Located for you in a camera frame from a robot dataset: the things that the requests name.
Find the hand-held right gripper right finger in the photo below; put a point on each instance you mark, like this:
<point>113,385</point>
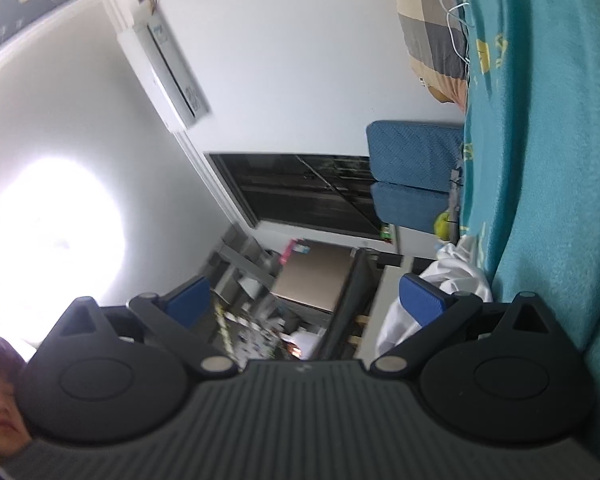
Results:
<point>422,300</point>

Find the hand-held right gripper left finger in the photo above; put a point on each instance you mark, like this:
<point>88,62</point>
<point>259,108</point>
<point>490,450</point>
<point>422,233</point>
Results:
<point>187,300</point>

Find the white garment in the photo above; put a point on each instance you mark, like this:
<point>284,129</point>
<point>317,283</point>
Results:
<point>455,272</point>

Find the grey shelf rack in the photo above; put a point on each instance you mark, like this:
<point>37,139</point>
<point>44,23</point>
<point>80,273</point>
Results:
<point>240,265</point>

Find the yellow plush toy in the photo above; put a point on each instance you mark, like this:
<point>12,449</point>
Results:
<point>442,225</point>

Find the brown cardboard box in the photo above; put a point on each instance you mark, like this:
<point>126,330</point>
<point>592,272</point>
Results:
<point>312,277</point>

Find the pink packet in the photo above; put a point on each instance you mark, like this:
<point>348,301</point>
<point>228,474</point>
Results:
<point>294,251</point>

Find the round ceiling lamp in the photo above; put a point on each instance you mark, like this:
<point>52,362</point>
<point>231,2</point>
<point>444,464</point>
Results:
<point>55,230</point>

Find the dark window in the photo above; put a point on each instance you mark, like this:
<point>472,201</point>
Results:
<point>300,187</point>

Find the teal blanket with yellow print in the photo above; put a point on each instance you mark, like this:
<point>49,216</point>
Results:
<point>545,135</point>

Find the person's head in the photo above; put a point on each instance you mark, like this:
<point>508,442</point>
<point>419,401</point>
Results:
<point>0,405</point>

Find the white air conditioner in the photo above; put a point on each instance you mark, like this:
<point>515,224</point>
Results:
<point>165,67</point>

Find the plaid pillow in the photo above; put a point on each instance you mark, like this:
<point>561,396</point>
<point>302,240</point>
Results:
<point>425,25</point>

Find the black bed rail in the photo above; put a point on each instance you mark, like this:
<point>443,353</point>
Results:
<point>347,305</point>

